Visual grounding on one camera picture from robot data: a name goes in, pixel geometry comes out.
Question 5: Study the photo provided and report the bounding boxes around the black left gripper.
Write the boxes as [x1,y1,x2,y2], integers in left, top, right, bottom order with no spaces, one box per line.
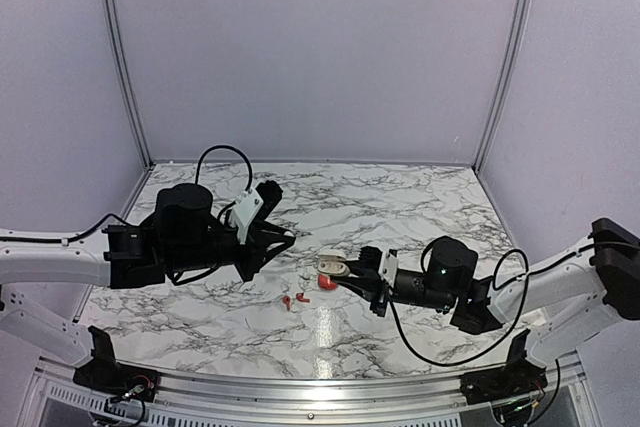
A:
[166,223,294,282]

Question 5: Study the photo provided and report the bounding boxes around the white earbud charging case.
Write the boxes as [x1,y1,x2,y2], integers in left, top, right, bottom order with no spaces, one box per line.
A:
[317,249,350,277]

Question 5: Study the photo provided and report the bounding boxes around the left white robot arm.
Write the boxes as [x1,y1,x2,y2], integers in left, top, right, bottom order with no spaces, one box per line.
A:
[1,181,295,392]

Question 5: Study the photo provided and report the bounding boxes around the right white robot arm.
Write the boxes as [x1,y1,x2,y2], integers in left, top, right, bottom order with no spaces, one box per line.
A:
[330,218,639,395]

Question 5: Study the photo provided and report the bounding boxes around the red round charging case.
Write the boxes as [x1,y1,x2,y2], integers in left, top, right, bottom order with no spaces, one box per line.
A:
[317,274,338,291]

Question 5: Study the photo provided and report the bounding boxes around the red earbud right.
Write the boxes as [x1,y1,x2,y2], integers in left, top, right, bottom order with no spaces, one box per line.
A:
[296,292,310,303]

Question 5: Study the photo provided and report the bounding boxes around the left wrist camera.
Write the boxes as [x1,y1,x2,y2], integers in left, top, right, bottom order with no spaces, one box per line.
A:
[229,180,282,245]

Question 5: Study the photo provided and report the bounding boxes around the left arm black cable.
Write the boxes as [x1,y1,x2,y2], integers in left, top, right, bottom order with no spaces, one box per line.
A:
[0,145,254,243]

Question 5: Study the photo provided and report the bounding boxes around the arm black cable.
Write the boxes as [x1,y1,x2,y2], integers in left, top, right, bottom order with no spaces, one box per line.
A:
[0,145,254,243]
[387,248,531,366]

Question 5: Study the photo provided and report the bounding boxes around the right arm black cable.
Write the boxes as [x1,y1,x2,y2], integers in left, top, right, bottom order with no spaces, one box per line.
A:
[387,248,531,366]

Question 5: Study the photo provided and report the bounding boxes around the aluminium front rail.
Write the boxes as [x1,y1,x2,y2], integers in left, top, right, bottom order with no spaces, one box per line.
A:
[14,351,601,427]

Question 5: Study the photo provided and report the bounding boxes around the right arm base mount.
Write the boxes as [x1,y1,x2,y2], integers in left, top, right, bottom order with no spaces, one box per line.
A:
[460,329,548,405]

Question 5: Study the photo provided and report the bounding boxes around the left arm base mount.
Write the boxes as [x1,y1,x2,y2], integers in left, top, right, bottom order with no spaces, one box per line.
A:
[73,326,160,402]

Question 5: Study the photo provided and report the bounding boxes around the left metal corner post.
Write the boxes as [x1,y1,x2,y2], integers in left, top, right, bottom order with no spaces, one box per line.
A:
[102,0,154,170]

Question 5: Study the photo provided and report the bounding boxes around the metal corner post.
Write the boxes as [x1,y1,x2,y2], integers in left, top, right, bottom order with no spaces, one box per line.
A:
[102,0,154,170]
[472,0,531,177]

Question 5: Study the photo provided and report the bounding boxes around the right metal corner post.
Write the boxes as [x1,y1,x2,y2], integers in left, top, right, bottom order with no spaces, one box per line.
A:
[472,0,531,177]

